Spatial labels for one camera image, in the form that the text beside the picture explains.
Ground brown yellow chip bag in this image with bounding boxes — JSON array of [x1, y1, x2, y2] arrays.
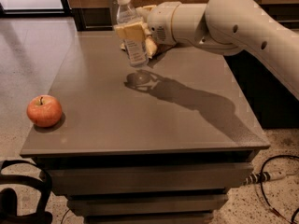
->
[[121, 36, 172, 62]]

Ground clear plastic water bottle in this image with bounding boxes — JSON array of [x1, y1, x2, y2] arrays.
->
[[114, 0, 149, 67]]

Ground red apple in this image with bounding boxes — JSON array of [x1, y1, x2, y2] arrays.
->
[[26, 95, 63, 128]]

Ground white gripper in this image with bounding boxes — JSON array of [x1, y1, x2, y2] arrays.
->
[[114, 2, 180, 45]]

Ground white power strip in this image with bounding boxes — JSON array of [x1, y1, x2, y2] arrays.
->
[[243, 171, 286, 185]]

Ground left metal wall bracket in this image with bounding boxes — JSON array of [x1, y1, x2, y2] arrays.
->
[[108, 0, 118, 26]]

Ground grey drawer cabinet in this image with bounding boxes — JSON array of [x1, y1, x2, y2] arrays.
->
[[21, 32, 269, 224]]

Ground black floor cable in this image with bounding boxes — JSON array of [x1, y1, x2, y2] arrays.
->
[[259, 154, 299, 224]]

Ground black headphones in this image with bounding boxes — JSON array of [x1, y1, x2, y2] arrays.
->
[[0, 160, 53, 224]]

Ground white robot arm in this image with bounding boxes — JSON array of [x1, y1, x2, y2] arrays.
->
[[115, 0, 299, 99]]

